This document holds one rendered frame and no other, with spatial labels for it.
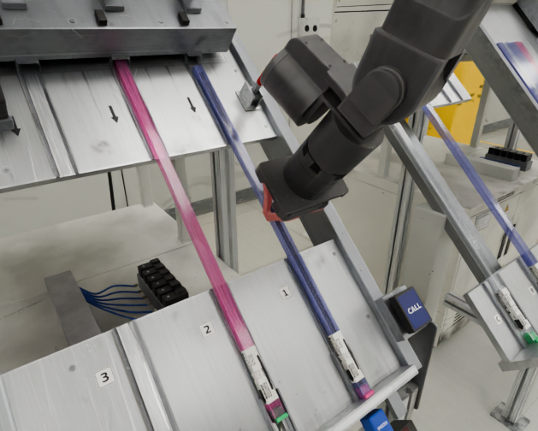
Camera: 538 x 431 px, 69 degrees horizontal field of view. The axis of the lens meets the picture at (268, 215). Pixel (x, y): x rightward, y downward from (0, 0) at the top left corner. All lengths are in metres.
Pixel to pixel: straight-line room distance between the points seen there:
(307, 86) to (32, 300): 0.74
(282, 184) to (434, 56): 0.20
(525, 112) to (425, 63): 0.92
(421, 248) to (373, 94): 0.53
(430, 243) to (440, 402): 0.84
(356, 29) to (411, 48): 1.21
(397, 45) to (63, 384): 0.40
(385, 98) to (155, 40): 0.37
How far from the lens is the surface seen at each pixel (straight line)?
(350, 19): 1.55
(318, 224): 0.58
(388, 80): 0.32
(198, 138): 0.56
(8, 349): 0.85
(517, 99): 1.24
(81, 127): 0.54
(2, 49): 0.57
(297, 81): 0.38
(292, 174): 0.43
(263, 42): 2.66
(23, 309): 0.93
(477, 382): 1.66
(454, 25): 0.32
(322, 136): 0.38
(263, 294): 0.49
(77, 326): 0.76
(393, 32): 0.33
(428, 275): 0.83
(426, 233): 0.80
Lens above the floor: 1.12
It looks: 26 degrees down
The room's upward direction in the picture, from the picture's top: straight up
